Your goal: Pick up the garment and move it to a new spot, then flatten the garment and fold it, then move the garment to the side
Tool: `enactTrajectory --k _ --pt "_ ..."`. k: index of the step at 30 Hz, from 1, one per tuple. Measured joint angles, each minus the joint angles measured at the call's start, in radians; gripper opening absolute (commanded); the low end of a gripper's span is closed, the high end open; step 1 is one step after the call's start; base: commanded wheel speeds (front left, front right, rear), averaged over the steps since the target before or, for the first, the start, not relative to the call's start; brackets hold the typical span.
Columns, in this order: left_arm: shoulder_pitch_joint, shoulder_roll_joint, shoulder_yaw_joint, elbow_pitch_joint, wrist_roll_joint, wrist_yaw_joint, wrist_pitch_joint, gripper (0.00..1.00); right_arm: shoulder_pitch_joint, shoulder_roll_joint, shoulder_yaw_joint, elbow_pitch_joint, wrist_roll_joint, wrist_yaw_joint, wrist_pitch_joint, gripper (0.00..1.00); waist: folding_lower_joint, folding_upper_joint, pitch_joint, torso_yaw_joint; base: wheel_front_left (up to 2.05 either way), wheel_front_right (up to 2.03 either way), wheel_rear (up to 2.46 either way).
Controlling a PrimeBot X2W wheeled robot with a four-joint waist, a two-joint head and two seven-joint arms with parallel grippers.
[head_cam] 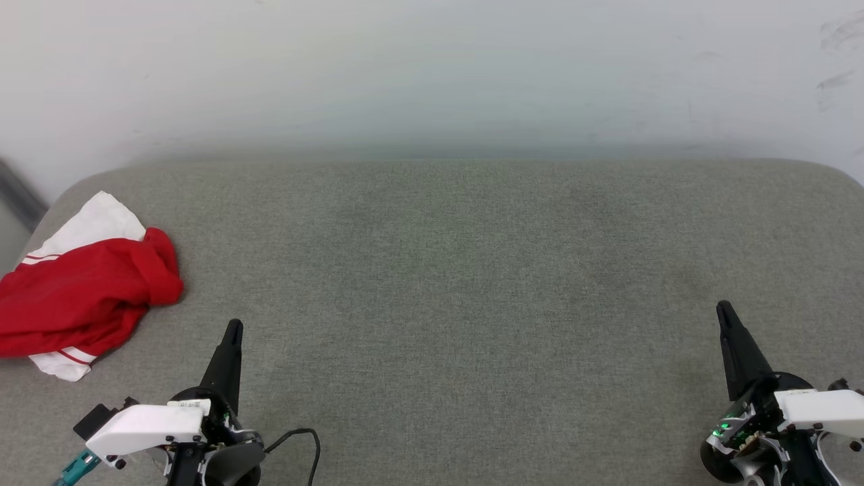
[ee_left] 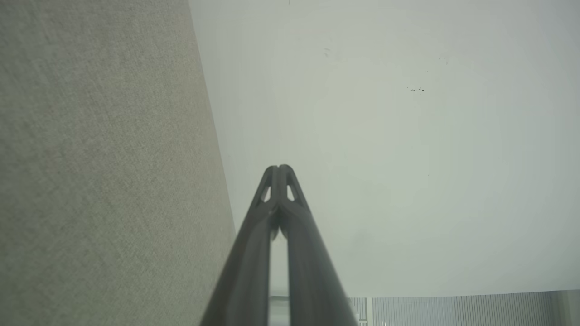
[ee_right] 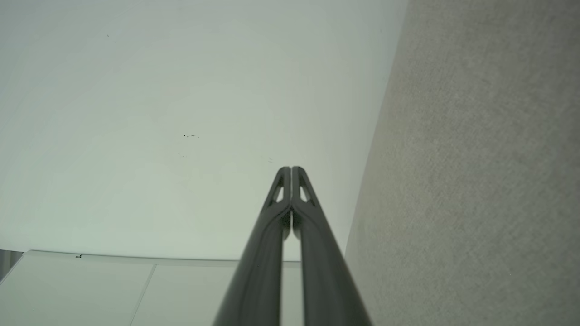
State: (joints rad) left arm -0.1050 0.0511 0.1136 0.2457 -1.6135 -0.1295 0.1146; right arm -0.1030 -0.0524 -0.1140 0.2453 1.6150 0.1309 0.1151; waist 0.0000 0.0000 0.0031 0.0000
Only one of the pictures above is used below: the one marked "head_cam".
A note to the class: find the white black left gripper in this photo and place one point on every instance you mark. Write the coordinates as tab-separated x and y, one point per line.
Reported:
152	425

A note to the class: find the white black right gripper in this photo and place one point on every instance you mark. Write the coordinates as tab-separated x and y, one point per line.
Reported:
810	408

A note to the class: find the red and white shirt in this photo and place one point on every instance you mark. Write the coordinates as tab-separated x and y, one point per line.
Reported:
81	297

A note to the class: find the grey fabric sofa seat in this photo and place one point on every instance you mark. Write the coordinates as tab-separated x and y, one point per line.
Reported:
472	304

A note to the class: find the dark grey baseboard strip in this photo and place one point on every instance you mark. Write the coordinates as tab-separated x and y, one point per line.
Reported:
17	192

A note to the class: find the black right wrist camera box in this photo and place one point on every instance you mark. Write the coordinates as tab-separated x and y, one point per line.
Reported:
839	385

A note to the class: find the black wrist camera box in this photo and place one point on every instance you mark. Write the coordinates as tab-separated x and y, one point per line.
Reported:
96	418
839	385

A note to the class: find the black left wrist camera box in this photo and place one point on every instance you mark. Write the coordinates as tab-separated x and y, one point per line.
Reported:
96	418

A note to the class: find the teal left camera connector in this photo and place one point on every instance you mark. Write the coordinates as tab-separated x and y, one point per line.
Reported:
75	467

